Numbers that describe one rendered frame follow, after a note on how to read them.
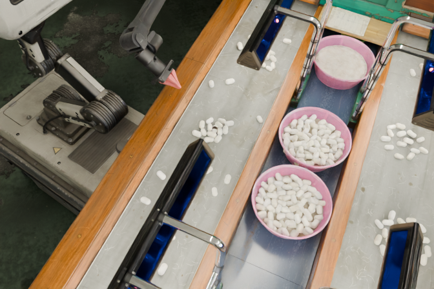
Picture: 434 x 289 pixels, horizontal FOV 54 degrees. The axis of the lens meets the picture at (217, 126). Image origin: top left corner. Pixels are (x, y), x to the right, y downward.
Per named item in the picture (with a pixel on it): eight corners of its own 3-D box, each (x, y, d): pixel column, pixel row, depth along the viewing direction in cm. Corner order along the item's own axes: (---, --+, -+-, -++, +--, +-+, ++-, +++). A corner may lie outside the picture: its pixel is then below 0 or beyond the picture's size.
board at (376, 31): (315, 25, 189) (316, 22, 188) (323, 5, 198) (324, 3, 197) (388, 48, 183) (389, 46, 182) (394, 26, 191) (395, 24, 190)
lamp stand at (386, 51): (346, 126, 169) (387, 46, 132) (357, 91, 180) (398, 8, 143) (393, 143, 165) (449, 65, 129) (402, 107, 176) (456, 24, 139)
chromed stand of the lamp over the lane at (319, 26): (252, 93, 177) (267, 8, 140) (268, 62, 188) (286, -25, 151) (296, 108, 173) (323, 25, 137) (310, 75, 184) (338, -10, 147)
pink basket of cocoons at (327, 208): (237, 229, 143) (239, 218, 135) (263, 166, 157) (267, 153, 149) (312, 262, 137) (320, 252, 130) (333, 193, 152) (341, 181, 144)
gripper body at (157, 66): (175, 62, 157) (160, 48, 154) (163, 81, 152) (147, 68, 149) (166, 66, 162) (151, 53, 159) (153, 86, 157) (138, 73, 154)
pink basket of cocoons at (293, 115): (276, 178, 155) (280, 165, 147) (273, 119, 170) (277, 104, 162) (349, 182, 155) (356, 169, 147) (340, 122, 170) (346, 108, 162)
